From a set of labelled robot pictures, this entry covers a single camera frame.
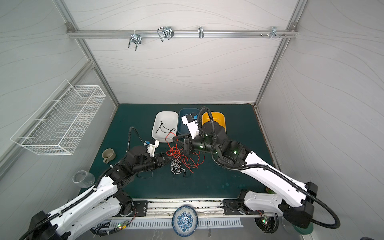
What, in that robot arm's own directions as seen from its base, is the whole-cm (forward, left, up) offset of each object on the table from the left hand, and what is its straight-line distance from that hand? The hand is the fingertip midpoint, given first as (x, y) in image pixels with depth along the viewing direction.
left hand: (174, 156), depth 74 cm
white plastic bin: (+24, +10, -8) cm, 27 cm away
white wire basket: (+8, +53, +15) cm, 56 cm away
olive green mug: (+7, +43, -14) cm, 46 cm away
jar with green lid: (-27, -54, -7) cm, 61 cm away
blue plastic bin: (+27, -1, -14) cm, 31 cm away
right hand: (0, -3, +20) cm, 20 cm away
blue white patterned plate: (-25, -6, -16) cm, 31 cm away
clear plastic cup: (-12, +39, +1) cm, 41 cm away
